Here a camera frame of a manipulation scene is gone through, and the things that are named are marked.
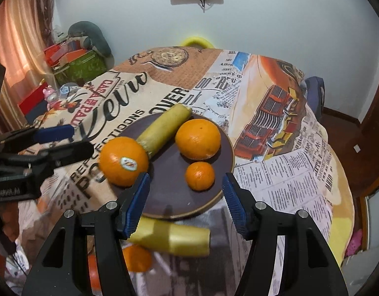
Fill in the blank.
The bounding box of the printed newspaper tablecloth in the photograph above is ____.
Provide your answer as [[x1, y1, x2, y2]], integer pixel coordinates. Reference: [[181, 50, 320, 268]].
[[18, 47, 355, 296]]

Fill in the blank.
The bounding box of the dark brown round plate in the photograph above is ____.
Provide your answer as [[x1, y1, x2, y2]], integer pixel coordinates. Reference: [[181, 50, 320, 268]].
[[111, 112, 236, 220]]

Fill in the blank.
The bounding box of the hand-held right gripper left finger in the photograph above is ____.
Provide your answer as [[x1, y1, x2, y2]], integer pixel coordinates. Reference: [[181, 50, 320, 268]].
[[21, 173, 151, 296]]

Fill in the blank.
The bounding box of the yellow-green banana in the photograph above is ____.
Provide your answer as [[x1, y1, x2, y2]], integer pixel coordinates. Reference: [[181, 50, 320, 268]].
[[136, 103, 192, 158], [127, 216, 211, 257]]

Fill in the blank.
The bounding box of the green patterned box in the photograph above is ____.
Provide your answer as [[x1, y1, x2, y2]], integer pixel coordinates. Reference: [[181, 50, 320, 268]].
[[54, 50, 108, 87]]

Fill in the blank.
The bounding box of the black monitor cable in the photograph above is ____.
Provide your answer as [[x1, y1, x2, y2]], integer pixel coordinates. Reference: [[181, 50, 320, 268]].
[[194, 0, 215, 13]]

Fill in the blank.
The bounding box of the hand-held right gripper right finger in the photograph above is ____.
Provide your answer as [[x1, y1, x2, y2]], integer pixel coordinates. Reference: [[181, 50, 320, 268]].
[[222, 172, 352, 296]]

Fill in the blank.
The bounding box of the pink toy figure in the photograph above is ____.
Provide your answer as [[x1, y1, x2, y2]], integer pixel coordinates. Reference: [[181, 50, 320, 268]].
[[43, 85, 59, 111]]

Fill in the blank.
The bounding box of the grey neck pillow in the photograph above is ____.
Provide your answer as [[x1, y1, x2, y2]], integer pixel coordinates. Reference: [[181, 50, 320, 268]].
[[68, 21, 112, 57]]

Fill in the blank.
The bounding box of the pink striped curtain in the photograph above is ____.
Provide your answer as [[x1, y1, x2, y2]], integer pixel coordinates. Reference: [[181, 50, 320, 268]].
[[0, 0, 59, 130]]

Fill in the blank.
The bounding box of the large plain orange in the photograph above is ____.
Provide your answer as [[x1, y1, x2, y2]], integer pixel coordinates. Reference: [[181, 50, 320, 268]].
[[175, 119, 222, 161]]

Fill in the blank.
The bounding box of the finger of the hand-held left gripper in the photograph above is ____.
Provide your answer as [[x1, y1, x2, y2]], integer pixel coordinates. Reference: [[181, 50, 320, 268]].
[[0, 124, 75, 154], [0, 141, 95, 175]]

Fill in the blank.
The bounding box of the small tangerine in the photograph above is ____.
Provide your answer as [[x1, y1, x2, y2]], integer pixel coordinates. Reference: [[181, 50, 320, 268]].
[[122, 244, 153, 273], [185, 161, 215, 191]]

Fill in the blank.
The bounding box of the large orange with sticker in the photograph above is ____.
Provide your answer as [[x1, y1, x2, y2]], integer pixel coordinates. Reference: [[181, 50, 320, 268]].
[[99, 136, 150, 187]]

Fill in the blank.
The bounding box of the pink cloth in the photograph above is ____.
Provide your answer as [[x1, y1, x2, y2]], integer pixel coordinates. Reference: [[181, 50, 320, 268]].
[[345, 229, 363, 257]]

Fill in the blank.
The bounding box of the yellow chair back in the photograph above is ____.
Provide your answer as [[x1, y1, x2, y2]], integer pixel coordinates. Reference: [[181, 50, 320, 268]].
[[181, 36, 215, 50]]

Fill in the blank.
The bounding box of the red gift box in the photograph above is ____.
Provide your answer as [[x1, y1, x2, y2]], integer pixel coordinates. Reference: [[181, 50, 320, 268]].
[[44, 39, 86, 67]]

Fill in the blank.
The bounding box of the red flat box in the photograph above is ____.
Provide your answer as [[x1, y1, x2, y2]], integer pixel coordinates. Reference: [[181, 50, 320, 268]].
[[18, 85, 52, 124]]

